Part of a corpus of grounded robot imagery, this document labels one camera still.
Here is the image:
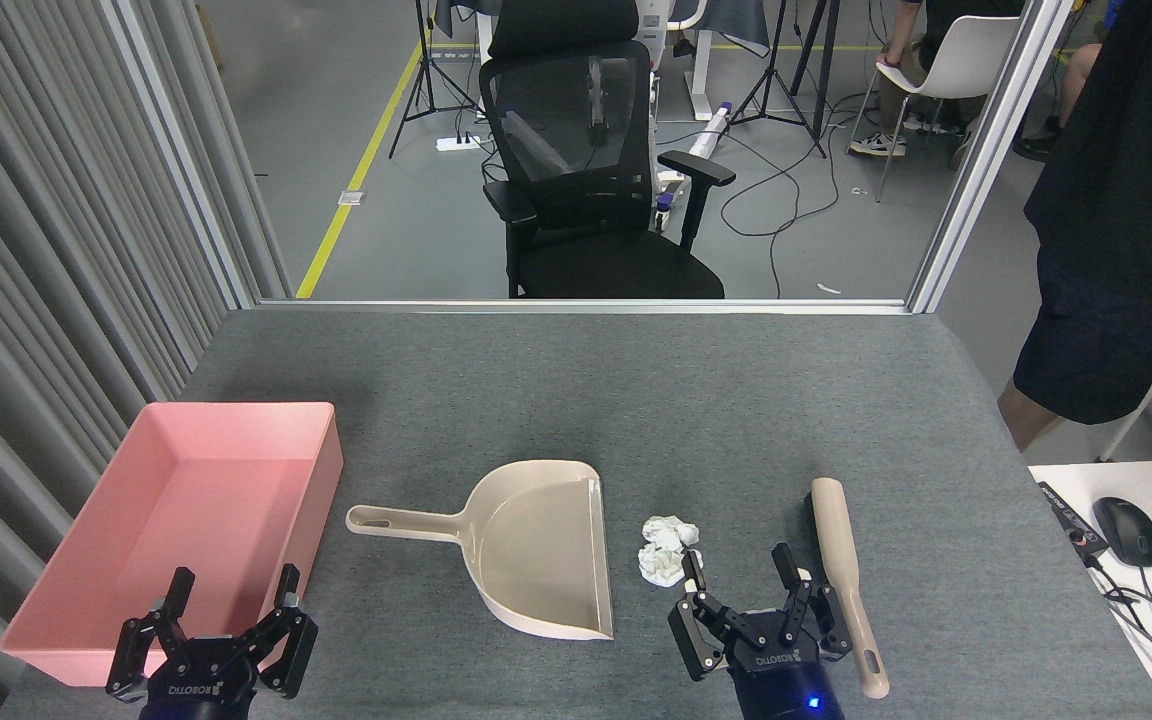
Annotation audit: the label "black floor cables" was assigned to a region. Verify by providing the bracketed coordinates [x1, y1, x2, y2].
[656, 90, 897, 299]

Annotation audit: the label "person in black shirt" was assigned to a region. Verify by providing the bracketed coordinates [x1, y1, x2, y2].
[997, 0, 1152, 453]

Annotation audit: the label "white plastic chair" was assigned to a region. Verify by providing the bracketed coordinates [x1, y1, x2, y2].
[848, 14, 1022, 203]

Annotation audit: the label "wide silver frame post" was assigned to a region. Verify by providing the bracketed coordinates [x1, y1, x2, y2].
[906, 0, 1077, 314]

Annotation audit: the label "black tripod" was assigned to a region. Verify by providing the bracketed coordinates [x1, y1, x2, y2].
[731, 0, 842, 159]
[388, 0, 482, 159]

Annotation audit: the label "white and purple tube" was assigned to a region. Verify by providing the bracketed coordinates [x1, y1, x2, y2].
[688, 101, 733, 161]

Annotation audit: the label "pink plastic bin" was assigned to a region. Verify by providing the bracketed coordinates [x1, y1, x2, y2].
[0, 402, 345, 689]

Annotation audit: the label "slim silver frame post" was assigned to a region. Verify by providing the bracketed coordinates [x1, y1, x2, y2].
[101, 0, 257, 311]

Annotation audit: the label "silver frame rail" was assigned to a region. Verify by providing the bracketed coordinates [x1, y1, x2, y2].
[258, 298, 912, 315]

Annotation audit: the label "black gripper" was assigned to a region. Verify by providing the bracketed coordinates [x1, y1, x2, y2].
[106, 563, 319, 720]
[668, 543, 855, 720]

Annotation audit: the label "person on white chair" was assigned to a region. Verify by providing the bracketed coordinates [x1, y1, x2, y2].
[850, 0, 1027, 158]

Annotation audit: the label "black desk cable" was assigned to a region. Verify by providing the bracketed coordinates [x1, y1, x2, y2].
[1086, 555, 1152, 696]

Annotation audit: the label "white paper ball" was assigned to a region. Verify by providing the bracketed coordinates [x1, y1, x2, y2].
[637, 545, 705, 589]
[642, 515, 701, 553]

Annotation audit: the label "black mesh office chair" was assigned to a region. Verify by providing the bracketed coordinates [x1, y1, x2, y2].
[479, 0, 737, 299]

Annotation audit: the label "grey pleated curtain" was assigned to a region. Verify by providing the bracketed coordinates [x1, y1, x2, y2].
[0, 0, 292, 720]

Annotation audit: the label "beige plastic dustpan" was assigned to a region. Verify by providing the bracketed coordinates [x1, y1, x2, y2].
[346, 460, 615, 641]

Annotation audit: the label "white desk stand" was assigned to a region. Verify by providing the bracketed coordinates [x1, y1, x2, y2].
[636, 0, 717, 123]

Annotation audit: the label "beige hand brush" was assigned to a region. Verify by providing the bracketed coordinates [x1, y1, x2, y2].
[802, 477, 890, 699]

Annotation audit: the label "black computer mouse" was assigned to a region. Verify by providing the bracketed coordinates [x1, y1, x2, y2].
[1093, 497, 1152, 568]

